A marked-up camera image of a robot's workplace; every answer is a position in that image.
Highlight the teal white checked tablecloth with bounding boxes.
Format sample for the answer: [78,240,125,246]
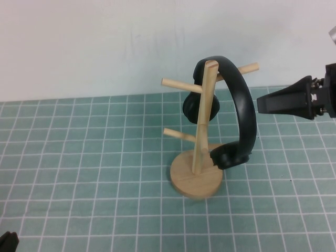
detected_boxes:
[0,81,336,252]

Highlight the black over-ear headphones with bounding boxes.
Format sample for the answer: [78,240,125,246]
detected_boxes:
[182,55,257,170]

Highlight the wooden peg headphone stand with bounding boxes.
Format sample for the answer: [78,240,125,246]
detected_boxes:
[161,60,259,198]

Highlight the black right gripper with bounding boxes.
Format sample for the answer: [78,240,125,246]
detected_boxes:
[256,63,336,121]

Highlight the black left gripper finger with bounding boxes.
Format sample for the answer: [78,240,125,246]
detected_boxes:
[0,232,20,252]
[0,231,13,245]

